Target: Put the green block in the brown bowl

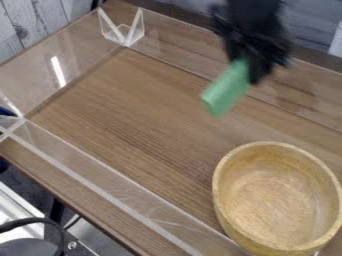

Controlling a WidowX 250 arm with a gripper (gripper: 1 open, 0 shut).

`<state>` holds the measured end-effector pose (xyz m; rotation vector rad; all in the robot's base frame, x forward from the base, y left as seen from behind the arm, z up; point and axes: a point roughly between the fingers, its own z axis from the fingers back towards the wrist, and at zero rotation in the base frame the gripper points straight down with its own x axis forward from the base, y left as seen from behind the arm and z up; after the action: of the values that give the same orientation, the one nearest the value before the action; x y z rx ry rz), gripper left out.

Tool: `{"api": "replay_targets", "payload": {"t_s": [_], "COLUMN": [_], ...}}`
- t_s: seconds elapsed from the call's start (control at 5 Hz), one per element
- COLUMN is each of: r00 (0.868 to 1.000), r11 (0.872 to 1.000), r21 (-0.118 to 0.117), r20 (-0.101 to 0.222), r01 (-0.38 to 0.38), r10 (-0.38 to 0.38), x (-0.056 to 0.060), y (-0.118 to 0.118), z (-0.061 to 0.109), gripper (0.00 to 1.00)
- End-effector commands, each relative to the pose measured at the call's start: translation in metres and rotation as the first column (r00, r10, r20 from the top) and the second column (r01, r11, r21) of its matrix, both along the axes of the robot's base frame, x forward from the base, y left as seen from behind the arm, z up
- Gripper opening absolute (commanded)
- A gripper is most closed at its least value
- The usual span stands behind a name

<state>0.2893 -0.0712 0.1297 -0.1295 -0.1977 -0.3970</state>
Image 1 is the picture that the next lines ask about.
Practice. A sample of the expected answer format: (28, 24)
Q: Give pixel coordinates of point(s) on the black table leg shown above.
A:
(56, 211)

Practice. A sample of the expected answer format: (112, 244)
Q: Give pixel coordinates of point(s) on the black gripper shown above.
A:
(252, 32)

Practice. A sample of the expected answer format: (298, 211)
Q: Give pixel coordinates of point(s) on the green rectangular block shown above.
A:
(227, 88)

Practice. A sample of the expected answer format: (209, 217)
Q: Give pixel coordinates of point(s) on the light wooden bowl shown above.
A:
(276, 199)

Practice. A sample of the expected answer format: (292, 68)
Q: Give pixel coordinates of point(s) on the clear acrylic corner bracket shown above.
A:
(121, 34)

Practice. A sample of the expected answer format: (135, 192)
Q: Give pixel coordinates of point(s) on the clear acrylic wall panel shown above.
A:
(90, 202)

